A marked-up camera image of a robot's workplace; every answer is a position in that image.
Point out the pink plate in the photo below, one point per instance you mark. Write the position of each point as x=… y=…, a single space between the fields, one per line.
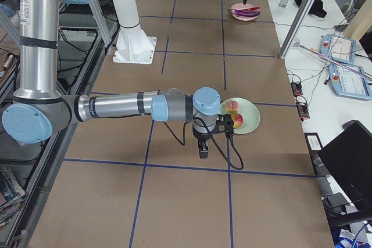
x=240 y=6

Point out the black laptop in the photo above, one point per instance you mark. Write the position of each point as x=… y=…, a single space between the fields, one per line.
x=348 y=159

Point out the stack of magazines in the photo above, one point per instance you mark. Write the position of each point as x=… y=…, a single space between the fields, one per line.
x=12 y=195

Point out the red chili pepper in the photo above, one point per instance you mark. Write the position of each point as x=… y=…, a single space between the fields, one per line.
x=251 y=9

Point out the far blue teach pendant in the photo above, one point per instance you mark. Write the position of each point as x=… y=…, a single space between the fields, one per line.
x=338 y=48

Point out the aluminium frame post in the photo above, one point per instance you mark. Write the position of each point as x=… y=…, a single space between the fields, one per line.
x=295 y=27

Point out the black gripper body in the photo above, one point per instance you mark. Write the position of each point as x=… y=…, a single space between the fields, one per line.
x=201 y=137

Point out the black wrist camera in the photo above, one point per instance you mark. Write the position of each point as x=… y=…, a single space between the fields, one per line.
x=224 y=124

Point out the red yellow apple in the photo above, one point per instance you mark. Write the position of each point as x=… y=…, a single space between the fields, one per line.
x=237 y=120

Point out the green plate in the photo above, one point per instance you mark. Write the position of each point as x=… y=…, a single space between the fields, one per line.
x=249 y=112

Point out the purple eggplant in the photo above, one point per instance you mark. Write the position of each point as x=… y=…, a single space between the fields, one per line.
x=244 y=14

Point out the pink peach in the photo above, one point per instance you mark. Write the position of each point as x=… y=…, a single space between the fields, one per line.
x=232 y=107

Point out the near blue teach pendant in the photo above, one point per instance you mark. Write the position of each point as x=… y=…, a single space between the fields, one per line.
x=348 y=84

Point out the blue teach pendant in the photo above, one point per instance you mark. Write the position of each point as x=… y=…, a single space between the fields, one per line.
x=348 y=84
x=338 y=48

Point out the white label card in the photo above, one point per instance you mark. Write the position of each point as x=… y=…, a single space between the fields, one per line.
x=314 y=142

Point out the orange black power strip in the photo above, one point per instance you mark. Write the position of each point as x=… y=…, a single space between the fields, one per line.
x=300 y=101

